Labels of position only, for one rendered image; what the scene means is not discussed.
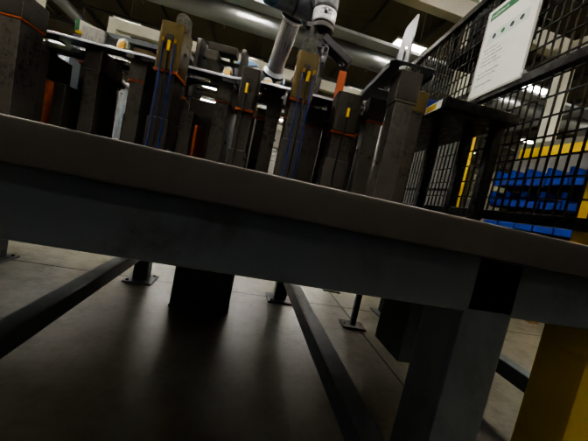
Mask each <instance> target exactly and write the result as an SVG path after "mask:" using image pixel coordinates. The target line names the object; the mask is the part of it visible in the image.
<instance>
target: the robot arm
mask: <svg viewBox="0 0 588 441"><path fill-rule="evenodd" d="M263 2H264V3H265V4H267V5H269V6H270V7H272V8H275V9H278V10H280V11H281V12H282V15H283V20H282V23H281V25H280V28H279V31H278V34H277V36H276V41H275V44H274V47H273V50H272V53H271V55H270V58H269V63H268V65H266V66H264V68H263V70H262V69H260V68H258V65H257V64H256V63H255V62H254V61H251V60H249V61H248V67H251V68H254V69H257V70H260V71H261V73H262V81H263V80H264V78H266V77H269V78H271V79H272V80H273V83H274V84H276V82H277V81H281V82H282V83H283V85H284V83H285V78H284V73H283V70H284V66H285V64H286V61H287V59H288V57H289V54H290V51H291V48H292V45H293V43H294V40H295V37H296V36H297V33H298V29H299V26H300V25H303V26H304V27H305V33H304V38H303V41H304V42H303V41H302V49H301V50H302V51H303V49H304V44H305V40H306V39H307V38H309V37H314V38H315V39H316V40H317V41H318V47H317V51H316V54H318V55H320V57H321V58H320V64H319V66H318V74H317V79H316V86H315V87H314V91H313V93H314V94H317V93H318V91H319V88H320V84H321V80H322V76H323V72H324V69H325V64H326V60H327V56H328V55H329V56H330V57H331V58H332V59H333V60H334V61H335V62H336V63H337V64H338V65H339V66H340V67H341V68H342V69H343V70H346V69H347V68H348V67H349V66H350V64H351V62H352V60H353V59H352V58H351V57H350V56H349V55H348V54H347V53H346V51H345V50H344V49H343V48H342V47H341V46H340V45H339V44H338V43H337V42H336V41H335V40H334V39H333V38H332V37H331V36H332V35H333V29H334V26H335V21H336V17H337V12H338V8H339V3H340V0H263ZM301 50H300V51H301Z"/></svg>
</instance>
